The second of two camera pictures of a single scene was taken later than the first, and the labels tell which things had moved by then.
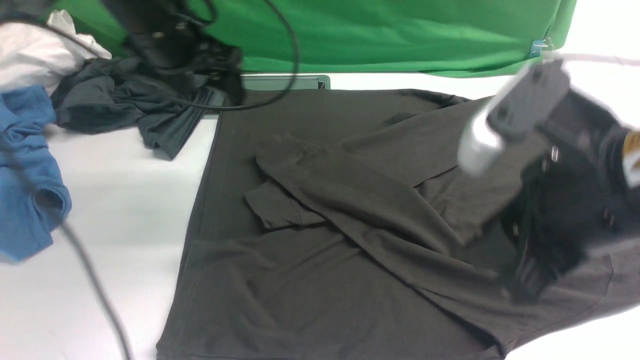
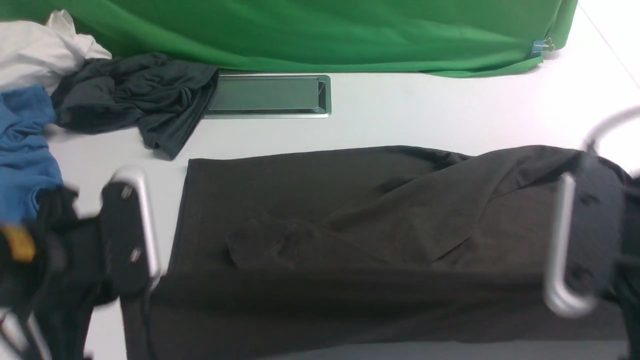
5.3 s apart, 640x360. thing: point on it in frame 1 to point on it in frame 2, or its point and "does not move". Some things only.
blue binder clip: [537, 45] does not move
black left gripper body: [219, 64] to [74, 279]
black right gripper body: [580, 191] to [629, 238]
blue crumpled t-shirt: [34, 198] does not move
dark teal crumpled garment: [104, 95] does not move
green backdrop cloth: [423, 38] does not move
